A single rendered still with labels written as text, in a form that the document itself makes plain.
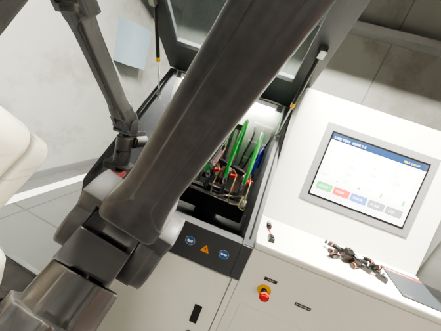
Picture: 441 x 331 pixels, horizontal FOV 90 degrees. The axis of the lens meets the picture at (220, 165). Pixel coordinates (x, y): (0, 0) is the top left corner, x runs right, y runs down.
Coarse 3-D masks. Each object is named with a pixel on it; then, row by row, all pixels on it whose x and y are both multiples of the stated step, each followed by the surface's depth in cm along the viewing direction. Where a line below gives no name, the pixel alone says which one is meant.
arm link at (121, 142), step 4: (120, 136) 78; (124, 136) 78; (128, 136) 80; (132, 136) 81; (116, 140) 78; (120, 140) 77; (124, 140) 77; (128, 140) 78; (132, 140) 80; (116, 144) 78; (120, 144) 78; (124, 144) 78; (128, 144) 79; (132, 144) 81; (116, 148) 79; (120, 148) 78; (124, 148) 79; (128, 148) 80
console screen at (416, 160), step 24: (336, 144) 94; (360, 144) 93; (384, 144) 92; (312, 168) 95; (336, 168) 94; (360, 168) 93; (384, 168) 92; (408, 168) 91; (432, 168) 90; (312, 192) 96; (336, 192) 94; (360, 192) 93; (384, 192) 92; (408, 192) 91; (360, 216) 94; (384, 216) 93; (408, 216) 92
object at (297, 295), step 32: (320, 96) 94; (288, 128) 105; (320, 128) 95; (352, 128) 93; (384, 128) 92; (416, 128) 90; (288, 160) 97; (288, 192) 97; (288, 224) 98; (320, 224) 96; (352, 224) 95; (416, 224) 92; (256, 256) 80; (384, 256) 94; (416, 256) 92; (256, 288) 83; (288, 288) 81; (320, 288) 78; (352, 288) 76; (224, 320) 90; (256, 320) 87; (288, 320) 84; (320, 320) 81; (352, 320) 79; (384, 320) 76; (416, 320) 74
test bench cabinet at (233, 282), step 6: (234, 282) 85; (228, 288) 86; (234, 288) 85; (228, 294) 86; (222, 300) 88; (228, 300) 87; (222, 306) 89; (222, 312) 89; (216, 318) 91; (216, 324) 92; (210, 330) 93
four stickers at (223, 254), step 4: (188, 236) 83; (192, 236) 83; (184, 240) 84; (188, 240) 84; (192, 240) 83; (188, 244) 84; (192, 244) 84; (204, 244) 83; (208, 244) 82; (200, 248) 83; (204, 248) 83; (208, 248) 83; (220, 248) 82; (208, 252) 83; (220, 252) 82; (224, 252) 82; (228, 252) 81; (220, 256) 83; (224, 256) 82; (228, 256) 82
